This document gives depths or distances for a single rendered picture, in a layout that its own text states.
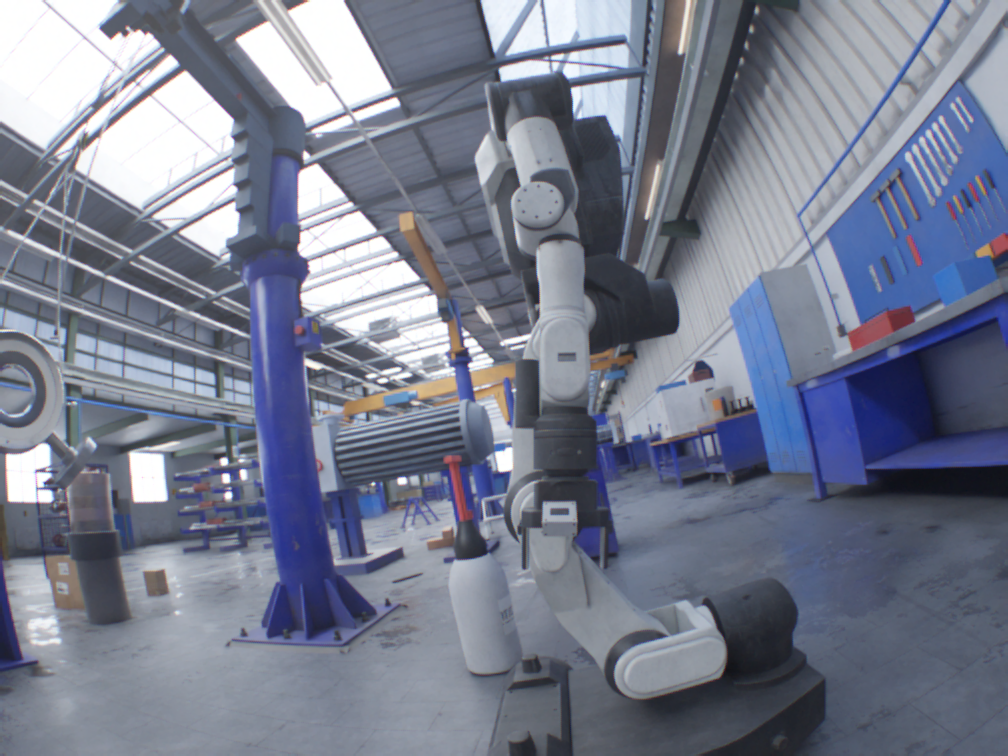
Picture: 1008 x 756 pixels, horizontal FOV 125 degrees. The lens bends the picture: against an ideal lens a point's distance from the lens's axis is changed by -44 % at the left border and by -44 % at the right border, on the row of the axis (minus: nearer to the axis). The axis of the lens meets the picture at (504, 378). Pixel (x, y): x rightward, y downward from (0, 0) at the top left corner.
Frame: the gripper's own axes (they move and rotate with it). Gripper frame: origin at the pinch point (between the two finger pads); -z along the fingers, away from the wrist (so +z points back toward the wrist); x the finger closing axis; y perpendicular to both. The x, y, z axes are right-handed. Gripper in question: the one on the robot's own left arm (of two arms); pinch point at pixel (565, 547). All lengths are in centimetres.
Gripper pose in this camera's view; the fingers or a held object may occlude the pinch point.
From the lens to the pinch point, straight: 64.9
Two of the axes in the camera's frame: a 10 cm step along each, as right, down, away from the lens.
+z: 0.0, -9.8, 1.9
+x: -9.9, 0.2, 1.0
